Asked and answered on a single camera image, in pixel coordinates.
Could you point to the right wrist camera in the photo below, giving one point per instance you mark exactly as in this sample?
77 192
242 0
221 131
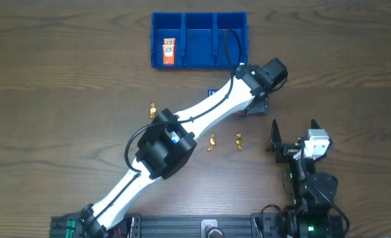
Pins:
316 142

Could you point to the mounting rail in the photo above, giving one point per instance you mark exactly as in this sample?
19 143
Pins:
175 226

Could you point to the gold wrapped candy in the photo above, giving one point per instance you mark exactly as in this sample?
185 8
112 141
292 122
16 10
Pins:
153 109
239 141
211 142

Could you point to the blue tray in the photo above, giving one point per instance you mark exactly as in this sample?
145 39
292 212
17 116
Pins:
198 46

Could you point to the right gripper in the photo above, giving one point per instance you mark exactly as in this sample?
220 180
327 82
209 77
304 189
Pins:
286 152

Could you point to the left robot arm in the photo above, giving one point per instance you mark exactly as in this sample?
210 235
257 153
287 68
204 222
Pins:
215 105

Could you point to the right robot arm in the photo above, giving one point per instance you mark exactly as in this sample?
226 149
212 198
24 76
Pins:
317 191

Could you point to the blue candy pack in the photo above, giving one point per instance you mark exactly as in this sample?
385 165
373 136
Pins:
212 92
174 137

